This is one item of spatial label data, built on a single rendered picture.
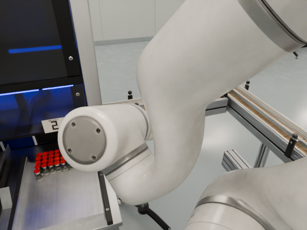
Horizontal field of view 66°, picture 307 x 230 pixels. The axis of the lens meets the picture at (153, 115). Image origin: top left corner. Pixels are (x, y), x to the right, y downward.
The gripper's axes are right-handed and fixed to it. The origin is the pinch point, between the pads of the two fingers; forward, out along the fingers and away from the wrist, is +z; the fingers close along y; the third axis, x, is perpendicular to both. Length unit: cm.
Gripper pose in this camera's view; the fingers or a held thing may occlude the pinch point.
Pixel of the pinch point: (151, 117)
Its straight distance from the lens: 59.5
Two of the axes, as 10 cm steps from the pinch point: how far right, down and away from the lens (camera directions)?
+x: 1.4, -9.8, -1.1
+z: 2.6, -0.8, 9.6
